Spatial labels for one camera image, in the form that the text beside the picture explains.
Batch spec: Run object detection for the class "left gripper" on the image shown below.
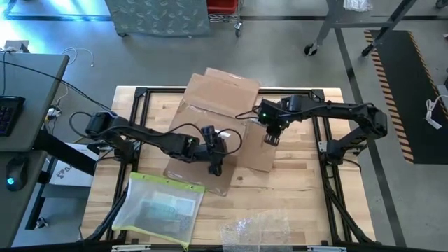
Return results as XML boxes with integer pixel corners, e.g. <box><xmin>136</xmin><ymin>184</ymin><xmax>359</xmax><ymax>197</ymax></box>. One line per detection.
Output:
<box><xmin>194</xmin><ymin>134</ymin><xmax>229</xmax><ymax>177</ymax></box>

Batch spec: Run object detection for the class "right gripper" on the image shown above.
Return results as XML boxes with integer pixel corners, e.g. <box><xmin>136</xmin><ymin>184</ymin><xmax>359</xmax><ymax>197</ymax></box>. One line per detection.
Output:
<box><xmin>257</xmin><ymin>96</ymin><xmax>299</xmax><ymax>148</ymax></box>

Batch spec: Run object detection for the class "brown taped cardboard box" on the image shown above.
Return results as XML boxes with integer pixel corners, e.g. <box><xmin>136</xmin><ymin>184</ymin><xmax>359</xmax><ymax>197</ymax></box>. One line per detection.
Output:
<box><xmin>163</xmin><ymin>66</ymin><xmax>281</xmax><ymax>197</ymax></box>

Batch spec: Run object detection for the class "clear pouch with green edge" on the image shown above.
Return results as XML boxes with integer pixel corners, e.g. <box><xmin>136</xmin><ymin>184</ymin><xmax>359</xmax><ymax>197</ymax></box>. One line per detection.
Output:
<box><xmin>111</xmin><ymin>171</ymin><xmax>207</xmax><ymax>251</ymax></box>

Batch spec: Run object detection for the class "clear bubble wrap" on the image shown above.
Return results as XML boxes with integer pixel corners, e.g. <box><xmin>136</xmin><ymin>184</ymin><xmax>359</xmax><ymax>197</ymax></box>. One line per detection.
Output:
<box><xmin>219</xmin><ymin>209</ymin><xmax>293</xmax><ymax>252</ymax></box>

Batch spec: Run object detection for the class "teal small item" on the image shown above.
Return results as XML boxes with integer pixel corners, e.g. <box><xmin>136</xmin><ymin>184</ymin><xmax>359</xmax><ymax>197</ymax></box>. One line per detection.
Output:
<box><xmin>134</xmin><ymin>201</ymin><xmax>194</xmax><ymax>235</ymax></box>

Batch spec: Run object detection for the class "white box with logo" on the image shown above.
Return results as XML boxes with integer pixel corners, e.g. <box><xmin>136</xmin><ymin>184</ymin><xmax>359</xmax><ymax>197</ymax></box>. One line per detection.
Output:
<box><xmin>48</xmin><ymin>145</ymin><xmax>101</xmax><ymax>188</ymax></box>

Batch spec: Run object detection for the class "black mat with striped edge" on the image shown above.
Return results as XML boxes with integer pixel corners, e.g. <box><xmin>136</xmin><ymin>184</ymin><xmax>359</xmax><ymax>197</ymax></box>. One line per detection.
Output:
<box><xmin>363</xmin><ymin>29</ymin><xmax>448</xmax><ymax>165</ymax></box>

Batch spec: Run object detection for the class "white cloth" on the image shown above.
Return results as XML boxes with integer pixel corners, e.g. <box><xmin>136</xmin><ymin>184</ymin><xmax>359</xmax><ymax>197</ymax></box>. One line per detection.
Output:
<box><xmin>342</xmin><ymin>0</ymin><xmax>374</xmax><ymax>13</ymax></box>

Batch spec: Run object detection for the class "grey leaf-patterned partition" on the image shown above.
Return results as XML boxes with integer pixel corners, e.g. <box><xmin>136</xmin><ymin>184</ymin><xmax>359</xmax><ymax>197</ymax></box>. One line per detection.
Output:
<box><xmin>104</xmin><ymin>0</ymin><xmax>211</xmax><ymax>38</ymax></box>

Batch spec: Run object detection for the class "white power strip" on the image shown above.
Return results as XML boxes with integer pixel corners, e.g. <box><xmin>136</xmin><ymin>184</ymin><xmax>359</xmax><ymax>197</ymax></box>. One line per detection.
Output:
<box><xmin>46</xmin><ymin>106</ymin><xmax>63</xmax><ymax>123</ymax></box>

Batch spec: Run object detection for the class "black computer mouse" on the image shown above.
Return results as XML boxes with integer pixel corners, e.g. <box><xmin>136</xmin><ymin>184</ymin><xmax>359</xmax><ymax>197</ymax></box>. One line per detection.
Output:
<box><xmin>5</xmin><ymin>157</ymin><xmax>29</xmax><ymax>193</ymax></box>

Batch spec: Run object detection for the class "grey desk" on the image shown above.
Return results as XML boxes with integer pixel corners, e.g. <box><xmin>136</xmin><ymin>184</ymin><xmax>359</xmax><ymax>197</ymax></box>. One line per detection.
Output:
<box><xmin>0</xmin><ymin>52</ymin><xmax>70</xmax><ymax>152</ymax></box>

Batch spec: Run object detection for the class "black keyboard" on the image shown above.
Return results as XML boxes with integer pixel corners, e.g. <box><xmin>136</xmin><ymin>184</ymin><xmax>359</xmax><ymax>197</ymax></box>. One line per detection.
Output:
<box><xmin>0</xmin><ymin>94</ymin><xmax>26</xmax><ymax>137</ymax></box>

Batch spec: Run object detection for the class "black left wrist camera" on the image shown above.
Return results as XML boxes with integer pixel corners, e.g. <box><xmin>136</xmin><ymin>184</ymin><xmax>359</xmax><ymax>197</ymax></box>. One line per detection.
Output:
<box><xmin>201</xmin><ymin>125</ymin><xmax>218</xmax><ymax>141</ymax></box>

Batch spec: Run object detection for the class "black aluminium table frame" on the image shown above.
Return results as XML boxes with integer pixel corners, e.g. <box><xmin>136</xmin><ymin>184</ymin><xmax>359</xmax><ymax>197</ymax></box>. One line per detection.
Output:
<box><xmin>82</xmin><ymin>86</ymin><xmax>377</xmax><ymax>246</ymax></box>

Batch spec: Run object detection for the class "grey rolling table frame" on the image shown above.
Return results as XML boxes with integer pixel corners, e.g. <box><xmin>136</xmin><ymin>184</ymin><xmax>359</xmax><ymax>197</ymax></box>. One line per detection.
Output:
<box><xmin>303</xmin><ymin>0</ymin><xmax>418</xmax><ymax>57</ymax></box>

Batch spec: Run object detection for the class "wire cart with red bin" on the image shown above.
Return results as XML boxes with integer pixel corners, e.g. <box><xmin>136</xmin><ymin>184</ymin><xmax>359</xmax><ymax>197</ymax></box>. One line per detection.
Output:
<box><xmin>206</xmin><ymin>0</ymin><xmax>244</xmax><ymax>38</ymax></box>

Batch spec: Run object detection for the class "white cord with tag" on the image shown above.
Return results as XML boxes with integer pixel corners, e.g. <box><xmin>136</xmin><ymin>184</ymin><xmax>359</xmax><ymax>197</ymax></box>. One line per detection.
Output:
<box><xmin>424</xmin><ymin>94</ymin><xmax>448</xmax><ymax>130</ymax></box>

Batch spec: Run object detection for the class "white cable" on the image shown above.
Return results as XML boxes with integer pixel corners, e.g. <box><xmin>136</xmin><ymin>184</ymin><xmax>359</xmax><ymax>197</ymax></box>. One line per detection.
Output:
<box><xmin>61</xmin><ymin>46</ymin><xmax>95</xmax><ymax>68</ymax></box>

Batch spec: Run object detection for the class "black desk cable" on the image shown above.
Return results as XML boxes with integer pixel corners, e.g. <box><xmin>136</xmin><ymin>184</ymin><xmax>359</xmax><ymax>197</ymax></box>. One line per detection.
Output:
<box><xmin>0</xmin><ymin>59</ymin><xmax>113</xmax><ymax>113</ymax></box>

